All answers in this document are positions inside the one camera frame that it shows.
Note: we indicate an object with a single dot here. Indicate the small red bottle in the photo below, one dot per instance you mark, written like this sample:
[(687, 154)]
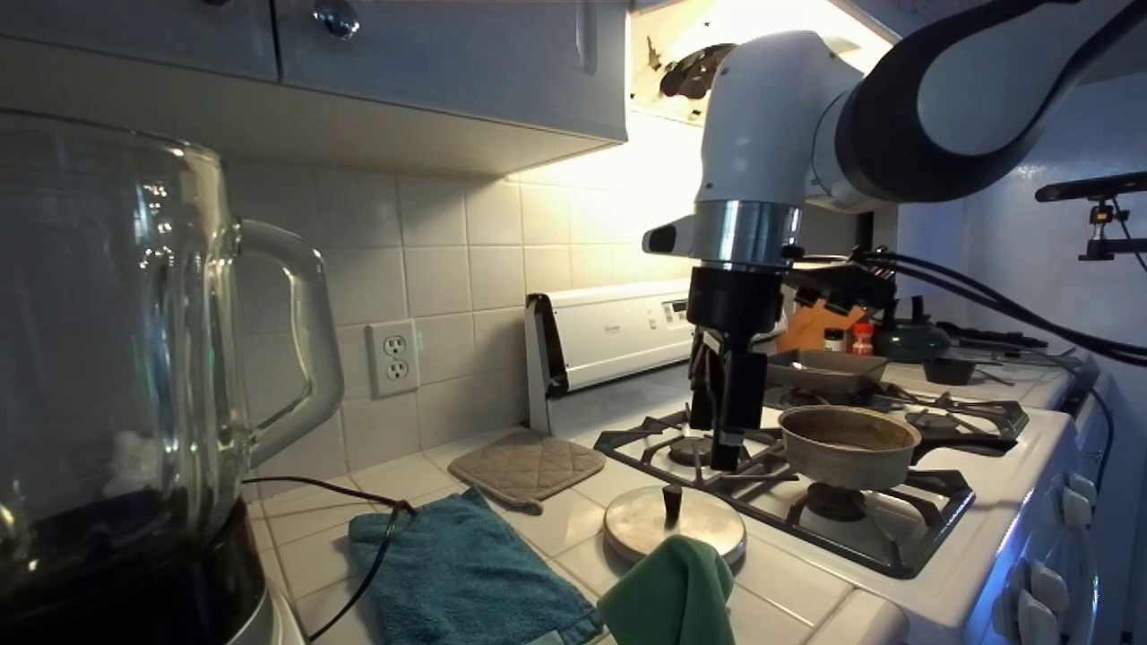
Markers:
[(863, 338)]

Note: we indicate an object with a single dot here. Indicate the green towel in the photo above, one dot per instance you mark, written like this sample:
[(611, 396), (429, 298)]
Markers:
[(668, 597)]

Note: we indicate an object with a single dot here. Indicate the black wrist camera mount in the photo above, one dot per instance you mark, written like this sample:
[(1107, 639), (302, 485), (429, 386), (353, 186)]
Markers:
[(835, 279)]

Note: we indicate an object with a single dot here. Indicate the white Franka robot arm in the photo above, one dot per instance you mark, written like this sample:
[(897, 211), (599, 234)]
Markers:
[(764, 129)]

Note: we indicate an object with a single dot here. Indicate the silver cabinet knob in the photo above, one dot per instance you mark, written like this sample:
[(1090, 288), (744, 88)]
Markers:
[(337, 14)]

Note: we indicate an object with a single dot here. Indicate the white gas stove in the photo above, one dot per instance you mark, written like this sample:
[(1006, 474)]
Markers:
[(611, 325)]

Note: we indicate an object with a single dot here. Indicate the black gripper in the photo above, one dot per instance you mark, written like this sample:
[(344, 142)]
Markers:
[(734, 304)]

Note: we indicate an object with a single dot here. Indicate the wooden knife block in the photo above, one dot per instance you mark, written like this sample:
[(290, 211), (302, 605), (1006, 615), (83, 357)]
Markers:
[(810, 328)]

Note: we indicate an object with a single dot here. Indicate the brown trivet tile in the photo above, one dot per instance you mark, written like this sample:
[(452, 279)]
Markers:
[(523, 470)]

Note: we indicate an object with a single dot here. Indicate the grey wall cabinet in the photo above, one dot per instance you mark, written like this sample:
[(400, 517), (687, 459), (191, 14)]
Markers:
[(452, 58)]

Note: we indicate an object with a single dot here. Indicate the white range hood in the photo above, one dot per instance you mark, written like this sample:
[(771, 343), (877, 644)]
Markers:
[(717, 20)]

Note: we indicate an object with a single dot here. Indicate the white stove burner knob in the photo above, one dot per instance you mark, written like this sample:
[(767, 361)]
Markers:
[(1078, 498), (1049, 585), (1034, 620)]

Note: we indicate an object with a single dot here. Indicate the white wall outlet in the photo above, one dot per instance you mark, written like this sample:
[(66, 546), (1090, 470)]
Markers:
[(396, 361)]

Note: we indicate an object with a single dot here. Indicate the black round burner cap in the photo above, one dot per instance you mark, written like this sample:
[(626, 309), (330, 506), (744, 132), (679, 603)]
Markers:
[(835, 502), (693, 453)]

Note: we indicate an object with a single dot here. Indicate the glass blender with black base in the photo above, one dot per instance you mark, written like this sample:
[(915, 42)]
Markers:
[(110, 333)]

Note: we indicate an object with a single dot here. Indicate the teal towel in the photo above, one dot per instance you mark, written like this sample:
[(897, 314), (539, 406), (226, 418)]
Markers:
[(466, 573)]

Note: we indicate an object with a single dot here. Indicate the black camera on mount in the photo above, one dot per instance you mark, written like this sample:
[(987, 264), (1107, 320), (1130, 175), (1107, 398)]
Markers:
[(1093, 186)]

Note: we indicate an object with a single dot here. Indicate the small dark pan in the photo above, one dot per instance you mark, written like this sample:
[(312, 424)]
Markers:
[(951, 369)]

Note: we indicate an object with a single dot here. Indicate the dark cast-iron pan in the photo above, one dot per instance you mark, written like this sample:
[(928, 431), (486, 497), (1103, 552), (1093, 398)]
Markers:
[(835, 373)]

